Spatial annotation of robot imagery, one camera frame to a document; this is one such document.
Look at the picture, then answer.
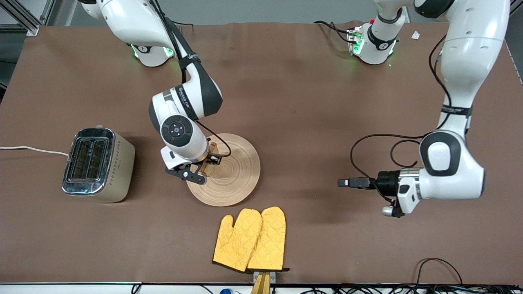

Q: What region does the black left base cable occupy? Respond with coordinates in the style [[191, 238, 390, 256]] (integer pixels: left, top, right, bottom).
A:
[[313, 20, 353, 44]]

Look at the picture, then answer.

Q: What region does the black looped cable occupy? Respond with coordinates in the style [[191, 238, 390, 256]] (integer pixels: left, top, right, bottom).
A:
[[416, 257, 464, 285]]

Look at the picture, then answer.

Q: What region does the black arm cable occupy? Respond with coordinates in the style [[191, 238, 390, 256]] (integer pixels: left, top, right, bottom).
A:
[[149, 0, 232, 159], [350, 34, 474, 205]]

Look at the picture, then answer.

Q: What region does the brown table cover mat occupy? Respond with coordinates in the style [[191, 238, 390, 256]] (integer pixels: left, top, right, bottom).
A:
[[0, 21, 523, 285]]

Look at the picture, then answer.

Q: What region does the black cable bundle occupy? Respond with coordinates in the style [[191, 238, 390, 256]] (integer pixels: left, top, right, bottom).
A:
[[300, 284, 523, 294]]

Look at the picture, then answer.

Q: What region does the white toaster power cord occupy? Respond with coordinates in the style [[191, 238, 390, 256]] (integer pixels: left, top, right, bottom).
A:
[[0, 146, 69, 157]]

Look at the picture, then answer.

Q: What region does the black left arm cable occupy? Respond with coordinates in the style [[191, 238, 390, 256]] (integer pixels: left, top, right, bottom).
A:
[[350, 34, 474, 205]]

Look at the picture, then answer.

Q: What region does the cream and chrome toaster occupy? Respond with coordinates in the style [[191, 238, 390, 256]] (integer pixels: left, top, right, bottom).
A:
[[61, 127, 136, 203]]

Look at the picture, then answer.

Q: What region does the yellow quilted oven mitt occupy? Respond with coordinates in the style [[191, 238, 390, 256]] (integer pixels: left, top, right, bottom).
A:
[[247, 206, 290, 273], [212, 209, 263, 273]]

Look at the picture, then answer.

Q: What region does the wooden clamp with metal bracket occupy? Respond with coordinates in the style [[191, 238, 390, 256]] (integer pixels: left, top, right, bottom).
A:
[[250, 271, 277, 294]]

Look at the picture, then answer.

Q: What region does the round wooden plate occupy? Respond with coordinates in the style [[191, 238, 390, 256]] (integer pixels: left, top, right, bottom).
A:
[[186, 133, 261, 207]]

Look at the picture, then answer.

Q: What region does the brown toast slice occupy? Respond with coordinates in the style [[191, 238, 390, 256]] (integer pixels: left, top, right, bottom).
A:
[[199, 140, 218, 178]]

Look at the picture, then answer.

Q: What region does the aluminium frame profile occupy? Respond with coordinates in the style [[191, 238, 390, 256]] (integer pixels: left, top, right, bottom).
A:
[[0, 0, 56, 36]]

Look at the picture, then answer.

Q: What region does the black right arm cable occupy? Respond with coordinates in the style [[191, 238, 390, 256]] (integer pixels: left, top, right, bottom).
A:
[[149, 0, 232, 159]]

